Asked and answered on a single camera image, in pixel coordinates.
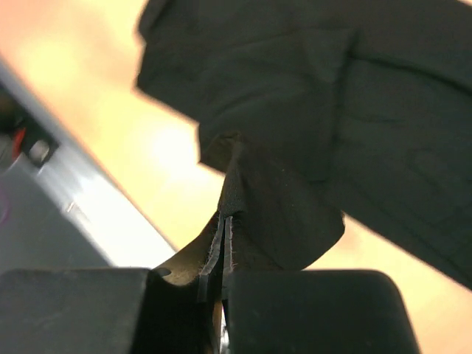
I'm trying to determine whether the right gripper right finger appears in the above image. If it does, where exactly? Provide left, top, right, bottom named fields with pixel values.
left=220, top=215, right=421, bottom=354

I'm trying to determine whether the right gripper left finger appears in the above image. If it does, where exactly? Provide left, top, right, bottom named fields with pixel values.
left=1, top=215, right=224, bottom=353

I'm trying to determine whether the black long sleeve shirt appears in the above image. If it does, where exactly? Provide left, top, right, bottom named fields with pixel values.
left=136, top=1, right=471, bottom=286

